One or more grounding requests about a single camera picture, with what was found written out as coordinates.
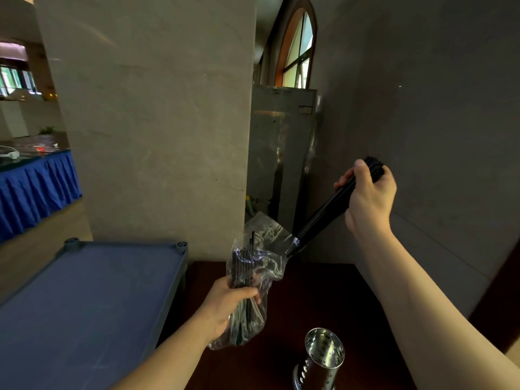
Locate person's left hand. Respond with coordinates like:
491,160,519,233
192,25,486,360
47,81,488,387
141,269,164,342
197,275,261,341

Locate person's right forearm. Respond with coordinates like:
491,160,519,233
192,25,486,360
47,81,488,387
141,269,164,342
357,232,520,390

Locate black straws in bag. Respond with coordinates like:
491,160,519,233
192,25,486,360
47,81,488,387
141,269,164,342
229,231,265,346

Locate perforated steel utensil holder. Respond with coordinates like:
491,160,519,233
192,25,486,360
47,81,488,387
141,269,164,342
292,327,346,390

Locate bundle of black straws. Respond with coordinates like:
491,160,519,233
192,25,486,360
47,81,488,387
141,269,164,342
287,156,386,257

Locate clear plastic bag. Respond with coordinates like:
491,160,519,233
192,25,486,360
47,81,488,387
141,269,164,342
207,211,300,351

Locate stainless steel cabinet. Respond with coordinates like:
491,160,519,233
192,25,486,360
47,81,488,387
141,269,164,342
245,85,319,234

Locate arched window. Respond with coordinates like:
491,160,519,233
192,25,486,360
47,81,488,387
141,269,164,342
275,0,317,89

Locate person's left forearm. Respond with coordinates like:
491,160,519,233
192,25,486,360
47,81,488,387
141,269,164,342
112,315,220,390

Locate grey plastic cart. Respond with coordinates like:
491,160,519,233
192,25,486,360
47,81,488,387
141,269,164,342
0,237,189,390

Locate blue skirted table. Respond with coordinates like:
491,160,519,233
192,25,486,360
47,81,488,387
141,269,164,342
0,134,83,243

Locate person's right hand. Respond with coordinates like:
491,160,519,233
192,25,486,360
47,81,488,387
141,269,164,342
334,159,397,241

